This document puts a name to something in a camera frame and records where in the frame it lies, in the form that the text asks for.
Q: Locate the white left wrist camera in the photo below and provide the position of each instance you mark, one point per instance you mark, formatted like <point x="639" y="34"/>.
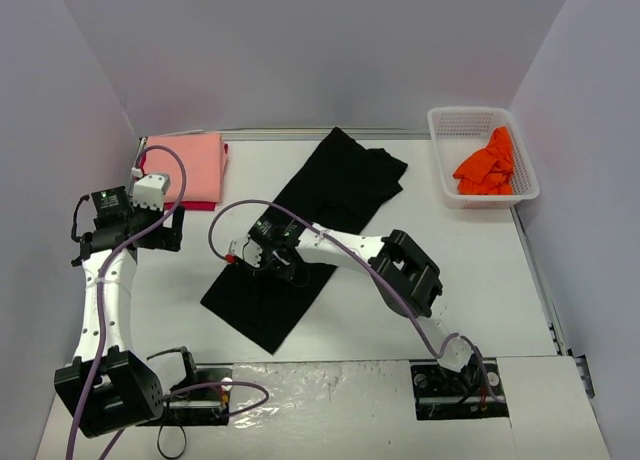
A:
<point x="148" y="190"/>

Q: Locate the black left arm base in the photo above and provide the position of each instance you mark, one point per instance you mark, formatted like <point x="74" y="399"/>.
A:
<point x="176" y="370"/>

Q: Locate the folded red t-shirt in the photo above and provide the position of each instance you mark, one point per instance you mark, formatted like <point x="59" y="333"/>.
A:
<point x="200" y="206"/>

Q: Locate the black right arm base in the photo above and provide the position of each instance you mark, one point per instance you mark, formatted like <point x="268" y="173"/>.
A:
<point x="443" y="395"/>

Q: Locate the black t-shirt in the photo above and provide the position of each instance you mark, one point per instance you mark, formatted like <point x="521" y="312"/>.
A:
<point x="341" y="186"/>

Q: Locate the orange t-shirt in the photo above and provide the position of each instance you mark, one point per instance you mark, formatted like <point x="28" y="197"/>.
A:
<point x="488" y="171"/>

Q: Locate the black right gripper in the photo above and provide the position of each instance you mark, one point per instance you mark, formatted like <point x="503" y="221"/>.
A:
<point x="279" y="262"/>

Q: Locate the folded pink t-shirt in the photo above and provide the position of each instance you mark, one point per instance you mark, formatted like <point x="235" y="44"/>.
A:
<point x="195" y="165"/>

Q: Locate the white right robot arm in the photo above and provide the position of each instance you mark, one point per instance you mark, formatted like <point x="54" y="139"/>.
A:
<point x="407" y="279"/>

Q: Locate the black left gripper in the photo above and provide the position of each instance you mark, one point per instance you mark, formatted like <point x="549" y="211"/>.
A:
<point x="167" y="231"/>

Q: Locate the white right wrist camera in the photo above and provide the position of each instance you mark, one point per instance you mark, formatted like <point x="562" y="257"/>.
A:
<point x="247" y="250"/>

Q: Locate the white plastic basket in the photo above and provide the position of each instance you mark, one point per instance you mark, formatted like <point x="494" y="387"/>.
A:
<point x="459" y="131"/>

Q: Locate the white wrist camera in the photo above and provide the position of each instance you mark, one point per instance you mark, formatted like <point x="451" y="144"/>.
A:
<point x="148" y="190"/>
<point x="247" y="250"/>

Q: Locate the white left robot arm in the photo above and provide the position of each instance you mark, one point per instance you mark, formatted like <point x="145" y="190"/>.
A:
<point x="107" y="387"/>

